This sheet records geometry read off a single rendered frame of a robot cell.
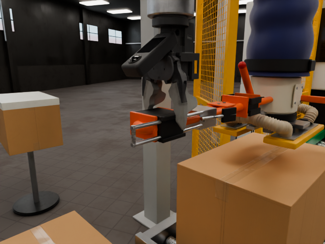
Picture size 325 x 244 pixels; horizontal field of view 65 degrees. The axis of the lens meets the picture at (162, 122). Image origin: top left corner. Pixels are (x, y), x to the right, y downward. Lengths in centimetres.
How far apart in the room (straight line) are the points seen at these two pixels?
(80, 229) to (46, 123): 111
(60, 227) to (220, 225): 79
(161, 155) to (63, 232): 95
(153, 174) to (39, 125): 97
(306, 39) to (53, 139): 191
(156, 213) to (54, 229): 100
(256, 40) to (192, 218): 66
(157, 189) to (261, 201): 137
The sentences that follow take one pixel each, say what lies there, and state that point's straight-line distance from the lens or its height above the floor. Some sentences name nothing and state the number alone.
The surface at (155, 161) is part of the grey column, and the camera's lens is 198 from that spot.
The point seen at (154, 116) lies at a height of 121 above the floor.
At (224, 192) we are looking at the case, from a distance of 85.
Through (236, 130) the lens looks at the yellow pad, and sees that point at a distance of 93.
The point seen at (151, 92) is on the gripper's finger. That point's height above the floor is 125.
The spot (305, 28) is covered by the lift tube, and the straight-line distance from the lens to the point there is 97.
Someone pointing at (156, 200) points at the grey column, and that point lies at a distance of 212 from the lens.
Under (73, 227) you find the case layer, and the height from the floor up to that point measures 54.
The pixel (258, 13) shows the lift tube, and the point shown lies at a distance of 96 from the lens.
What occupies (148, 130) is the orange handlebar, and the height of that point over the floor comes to 119.
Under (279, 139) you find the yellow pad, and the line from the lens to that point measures 87.
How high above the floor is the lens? 132
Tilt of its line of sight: 14 degrees down
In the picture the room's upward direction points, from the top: straight up
